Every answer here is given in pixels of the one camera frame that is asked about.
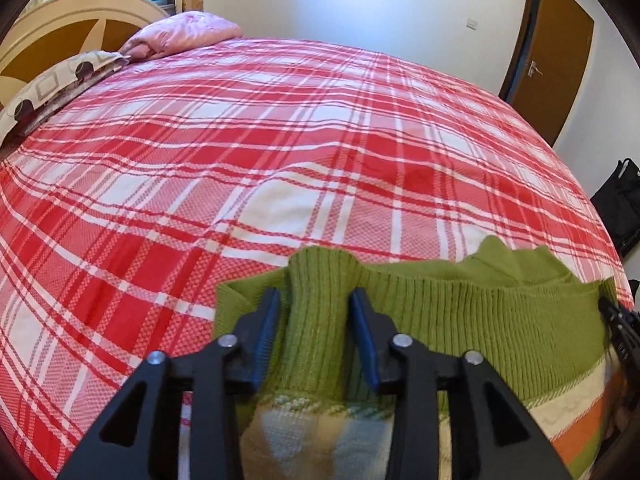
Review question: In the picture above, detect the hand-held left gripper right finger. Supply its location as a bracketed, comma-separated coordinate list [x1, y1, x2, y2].
[348, 287, 573, 480]

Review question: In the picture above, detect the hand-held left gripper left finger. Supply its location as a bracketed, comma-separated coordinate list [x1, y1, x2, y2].
[57, 287, 282, 480]

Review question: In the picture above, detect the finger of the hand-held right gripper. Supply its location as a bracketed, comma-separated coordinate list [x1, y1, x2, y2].
[597, 297, 640, 376]

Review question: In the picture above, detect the green knitted sweater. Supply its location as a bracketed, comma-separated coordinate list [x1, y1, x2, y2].
[214, 235, 623, 480]

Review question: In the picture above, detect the black bag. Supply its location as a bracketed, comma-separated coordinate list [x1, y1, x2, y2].
[590, 157, 640, 256]

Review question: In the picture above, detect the red plaid bed sheet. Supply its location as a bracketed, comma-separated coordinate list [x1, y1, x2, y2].
[0, 35, 636, 480]

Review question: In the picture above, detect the brown wooden door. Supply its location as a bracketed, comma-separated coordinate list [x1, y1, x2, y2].
[500, 0, 596, 148]

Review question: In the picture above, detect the pink pillow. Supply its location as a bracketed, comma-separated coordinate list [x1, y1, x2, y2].
[120, 11, 243, 62]

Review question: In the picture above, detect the patterned grey pillow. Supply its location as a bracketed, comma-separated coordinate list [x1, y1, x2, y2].
[0, 50, 132, 143]

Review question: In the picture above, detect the cream and brown headboard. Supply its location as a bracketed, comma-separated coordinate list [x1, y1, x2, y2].
[0, 0, 173, 111]

